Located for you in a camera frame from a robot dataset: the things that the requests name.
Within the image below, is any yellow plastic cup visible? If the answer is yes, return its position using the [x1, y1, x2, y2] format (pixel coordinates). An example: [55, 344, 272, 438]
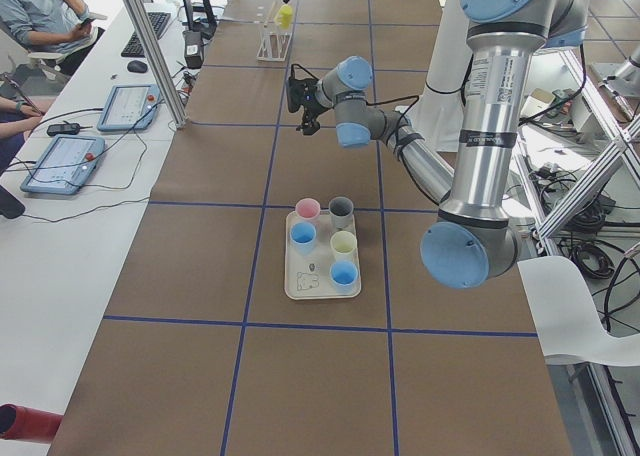
[274, 4, 294, 30]

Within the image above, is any teach pendant tablet near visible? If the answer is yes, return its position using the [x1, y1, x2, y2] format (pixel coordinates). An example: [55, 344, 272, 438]
[20, 135, 106, 196]

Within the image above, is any black computer mouse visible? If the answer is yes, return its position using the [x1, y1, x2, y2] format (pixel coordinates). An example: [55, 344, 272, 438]
[126, 60, 148, 74]

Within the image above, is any white wire cup rack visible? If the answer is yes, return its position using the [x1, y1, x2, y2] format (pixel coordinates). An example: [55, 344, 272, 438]
[256, 2, 293, 62]

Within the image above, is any cream plastic tray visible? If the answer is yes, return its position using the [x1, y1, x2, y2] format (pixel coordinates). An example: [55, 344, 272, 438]
[284, 211, 361, 300]

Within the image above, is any pale cream plastic cup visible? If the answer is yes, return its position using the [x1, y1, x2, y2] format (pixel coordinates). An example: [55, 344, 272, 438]
[330, 230, 357, 262]

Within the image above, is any red bottle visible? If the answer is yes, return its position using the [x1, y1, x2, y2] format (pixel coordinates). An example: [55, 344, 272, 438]
[1, 404, 63, 444]

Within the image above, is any blue plastic cup front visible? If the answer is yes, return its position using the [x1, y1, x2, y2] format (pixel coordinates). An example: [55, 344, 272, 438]
[289, 221, 317, 256]

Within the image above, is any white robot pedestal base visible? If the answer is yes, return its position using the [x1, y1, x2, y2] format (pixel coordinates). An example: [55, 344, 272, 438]
[408, 0, 472, 152]

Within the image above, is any aluminium frame post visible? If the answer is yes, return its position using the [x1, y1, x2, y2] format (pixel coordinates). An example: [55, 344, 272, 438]
[122, 0, 187, 129]

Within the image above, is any black power adapter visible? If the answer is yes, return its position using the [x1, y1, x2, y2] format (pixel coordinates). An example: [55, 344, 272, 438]
[46, 123, 82, 137]

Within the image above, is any teach pendant tablet far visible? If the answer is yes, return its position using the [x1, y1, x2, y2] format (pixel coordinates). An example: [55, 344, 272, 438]
[97, 84, 160, 132]

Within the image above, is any grey plastic cup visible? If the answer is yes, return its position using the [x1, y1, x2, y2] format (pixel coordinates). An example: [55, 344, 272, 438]
[328, 196, 354, 230]

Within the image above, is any black keyboard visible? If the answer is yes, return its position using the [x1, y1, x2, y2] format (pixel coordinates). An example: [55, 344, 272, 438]
[120, 11, 173, 59]

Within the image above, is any white chair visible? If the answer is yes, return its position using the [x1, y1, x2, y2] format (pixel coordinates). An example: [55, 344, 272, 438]
[518, 256, 639, 367]

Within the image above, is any pink plastic cup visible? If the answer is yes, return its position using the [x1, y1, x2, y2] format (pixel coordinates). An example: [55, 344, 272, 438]
[295, 197, 321, 223]

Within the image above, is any person in blue shirt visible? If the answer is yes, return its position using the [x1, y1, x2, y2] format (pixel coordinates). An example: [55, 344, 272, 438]
[1, 0, 104, 76]

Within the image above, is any teach pendant tablet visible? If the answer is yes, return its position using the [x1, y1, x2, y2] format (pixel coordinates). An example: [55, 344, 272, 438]
[20, 135, 106, 196]
[97, 84, 160, 132]

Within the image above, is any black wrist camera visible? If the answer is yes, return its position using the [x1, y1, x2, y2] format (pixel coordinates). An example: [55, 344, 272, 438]
[286, 76, 307, 113]

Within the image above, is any blue plastic cup rear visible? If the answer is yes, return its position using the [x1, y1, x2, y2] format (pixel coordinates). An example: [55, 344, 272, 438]
[329, 260, 359, 294]

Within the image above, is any blue plastic cup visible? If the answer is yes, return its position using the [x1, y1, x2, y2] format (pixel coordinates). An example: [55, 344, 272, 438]
[289, 221, 317, 256]
[329, 260, 359, 294]

